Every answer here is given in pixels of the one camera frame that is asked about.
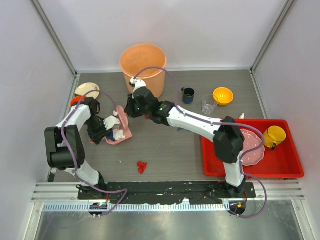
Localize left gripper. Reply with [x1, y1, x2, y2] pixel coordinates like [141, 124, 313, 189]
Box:
[85, 116, 111, 145]

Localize white paper scrap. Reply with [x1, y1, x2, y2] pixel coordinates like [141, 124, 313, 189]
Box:
[113, 129, 126, 141]

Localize pink hand brush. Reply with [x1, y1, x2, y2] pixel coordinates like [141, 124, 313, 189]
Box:
[116, 105, 129, 129]

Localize pink dustpan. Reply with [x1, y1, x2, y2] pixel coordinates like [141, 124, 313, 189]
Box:
[102, 126, 133, 146]

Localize orange bowl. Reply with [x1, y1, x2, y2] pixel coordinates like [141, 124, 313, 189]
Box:
[70, 95, 87, 108]

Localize cream plate with black patch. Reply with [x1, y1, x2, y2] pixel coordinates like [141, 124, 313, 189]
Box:
[74, 82, 100, 99]

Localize red paper scrap front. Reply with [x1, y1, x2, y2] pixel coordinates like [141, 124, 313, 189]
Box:
[137, 161, 148, 174]

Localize blue paper scrap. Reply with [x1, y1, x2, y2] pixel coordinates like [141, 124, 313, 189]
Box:
[106, 132, 116, 142]

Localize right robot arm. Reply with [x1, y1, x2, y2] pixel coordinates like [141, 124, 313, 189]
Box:
[124, 87, 246, 198]

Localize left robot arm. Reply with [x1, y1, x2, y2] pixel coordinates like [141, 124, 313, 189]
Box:
[44, 97, 112, 200]

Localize dark blue mug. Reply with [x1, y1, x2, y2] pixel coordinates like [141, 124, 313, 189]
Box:
[181, 87, 195, 104]

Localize orange plastic waste bin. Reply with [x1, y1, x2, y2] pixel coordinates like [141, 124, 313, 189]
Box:
[120, 43, 167, 98]

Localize clear drinking glass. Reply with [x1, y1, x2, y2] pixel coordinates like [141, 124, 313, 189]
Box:
[201, 93, 219, 115]

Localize yellow-orange bowl back right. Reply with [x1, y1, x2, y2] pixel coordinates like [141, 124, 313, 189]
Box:
[213, 87, 234, 106]

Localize pink dotted plate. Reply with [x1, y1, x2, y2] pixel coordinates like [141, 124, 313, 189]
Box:
[239, 127, 266, 167]

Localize yellow cup in tray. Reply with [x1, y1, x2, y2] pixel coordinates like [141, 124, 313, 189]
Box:
[263, 125, 287, 150]

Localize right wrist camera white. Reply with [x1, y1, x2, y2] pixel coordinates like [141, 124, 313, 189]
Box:
[129, 77, 147, 93]

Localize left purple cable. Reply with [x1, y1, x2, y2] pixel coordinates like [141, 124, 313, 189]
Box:
[60, 90, 129, 216]

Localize front aluminium rail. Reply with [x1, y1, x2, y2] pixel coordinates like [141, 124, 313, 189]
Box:
[31, 179, 304, 205]

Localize slotted cable duct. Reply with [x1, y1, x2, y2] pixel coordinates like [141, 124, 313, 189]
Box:
[42, 201, 230, 213]

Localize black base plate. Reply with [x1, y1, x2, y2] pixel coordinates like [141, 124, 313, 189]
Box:
[77, 180, 257, 205]

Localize left aluminium frame post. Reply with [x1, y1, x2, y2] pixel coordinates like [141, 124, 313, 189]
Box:
[29, 0, 78, 77]

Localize aluminium frame post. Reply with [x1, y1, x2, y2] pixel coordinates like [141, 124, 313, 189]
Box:
[250, 0, 297, 74]
[29, 0, 78, 77]

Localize right aluminium frame post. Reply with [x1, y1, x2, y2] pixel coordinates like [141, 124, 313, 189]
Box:
[250, 0, 297, 74]

